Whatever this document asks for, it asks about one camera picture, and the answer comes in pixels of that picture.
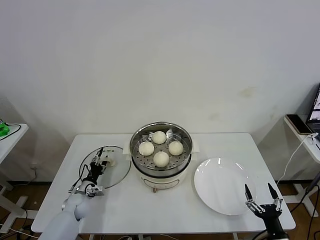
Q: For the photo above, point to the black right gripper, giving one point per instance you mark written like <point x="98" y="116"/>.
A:
<point x="271" y="215"/>

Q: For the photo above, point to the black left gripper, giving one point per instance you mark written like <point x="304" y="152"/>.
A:
<point x="95" y="173"/>

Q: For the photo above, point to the round glass pot lid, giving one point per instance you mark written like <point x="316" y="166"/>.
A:
<point x="117" y="175"/>

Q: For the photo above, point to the white steamed baozi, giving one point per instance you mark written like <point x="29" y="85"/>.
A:
<point x="146" y="148"/>
<point x="175" y="148"/>
<point x="159" y="137"/>
<point x="161" y="159"/>

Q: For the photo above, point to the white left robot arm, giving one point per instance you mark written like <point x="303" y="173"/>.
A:
<point x="70" y="212"/>

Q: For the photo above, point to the stainless steel steamer basket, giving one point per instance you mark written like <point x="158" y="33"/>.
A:
<point x="177" y="163"/>

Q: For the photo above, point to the large white round plate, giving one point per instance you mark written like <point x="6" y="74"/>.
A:
<point x="220" y="185"/>

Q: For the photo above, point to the cream electric cooking pot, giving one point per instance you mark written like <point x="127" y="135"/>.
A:
<point x="162" y="183"/>

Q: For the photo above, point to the white side table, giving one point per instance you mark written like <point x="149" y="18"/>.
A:
<point x="10" y="147"/>
<point x="313" y="152"/>

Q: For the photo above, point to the black phone tan case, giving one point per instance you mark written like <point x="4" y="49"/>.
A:
<point x="299" y="123"/>

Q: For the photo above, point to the green plastic bottle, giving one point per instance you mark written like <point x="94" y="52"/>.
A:
<point x="3" y="128"/>

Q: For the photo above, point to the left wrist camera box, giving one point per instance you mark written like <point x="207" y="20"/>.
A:
<point x="95" y="191"/>

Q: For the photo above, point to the white wall socket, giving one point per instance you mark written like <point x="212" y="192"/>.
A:
<point x="33" y="165"/>

